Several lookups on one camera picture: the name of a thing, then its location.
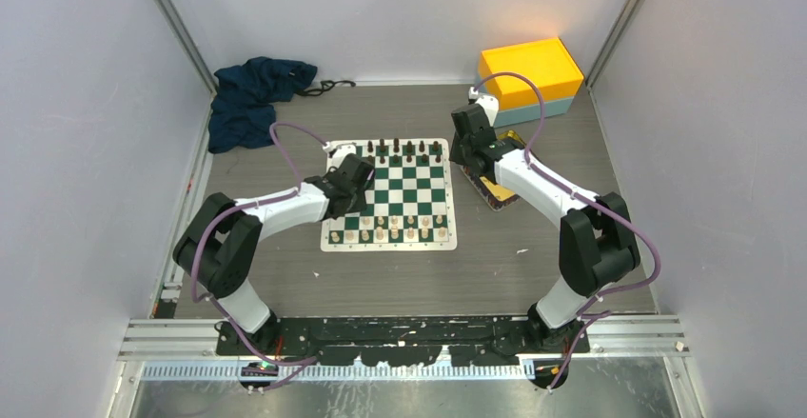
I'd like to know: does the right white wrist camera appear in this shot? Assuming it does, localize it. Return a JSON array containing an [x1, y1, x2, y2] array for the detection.
[[468, 87, 500, 127]]

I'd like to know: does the dark blue cloth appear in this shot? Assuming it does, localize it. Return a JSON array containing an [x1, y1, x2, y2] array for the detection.
[[207, 56, 318, 154]]

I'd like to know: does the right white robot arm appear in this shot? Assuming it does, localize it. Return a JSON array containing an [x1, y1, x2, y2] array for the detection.
[[449, 104, 640, 352]]

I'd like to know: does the light blue box base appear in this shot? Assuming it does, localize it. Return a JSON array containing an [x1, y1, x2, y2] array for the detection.
[[473, 76, 576, 130]]

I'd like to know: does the aluminium front rail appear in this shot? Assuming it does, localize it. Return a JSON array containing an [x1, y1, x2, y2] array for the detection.
[[141, 360, 535, 383]]

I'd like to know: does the black cord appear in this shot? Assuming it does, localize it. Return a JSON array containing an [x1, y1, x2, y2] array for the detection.
[[296, 78, 357, 98]]

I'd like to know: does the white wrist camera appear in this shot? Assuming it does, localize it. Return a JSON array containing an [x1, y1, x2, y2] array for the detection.
[[323, 142, 357, 169], [468, 87, 500, 127]]

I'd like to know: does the green white chess board mat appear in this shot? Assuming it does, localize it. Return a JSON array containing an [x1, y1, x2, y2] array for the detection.
[[320, 138, 459, 253]]

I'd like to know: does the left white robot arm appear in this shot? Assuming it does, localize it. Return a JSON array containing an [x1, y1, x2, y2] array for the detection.
[[172, 153, 376, 354]]

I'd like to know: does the yellow box lid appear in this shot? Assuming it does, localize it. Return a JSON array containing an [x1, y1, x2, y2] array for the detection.
[[478, 37, 583, 109]]

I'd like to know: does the gold metal tin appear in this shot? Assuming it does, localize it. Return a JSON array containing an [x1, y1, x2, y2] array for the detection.
[[461, 129, 526, 211]]

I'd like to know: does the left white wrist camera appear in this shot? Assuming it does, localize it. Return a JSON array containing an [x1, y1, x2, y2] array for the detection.
[[323, 142, 357, 169]]

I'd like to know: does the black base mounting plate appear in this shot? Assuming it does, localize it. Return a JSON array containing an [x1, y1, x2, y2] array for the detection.
[[216, 315, 590, 368]]

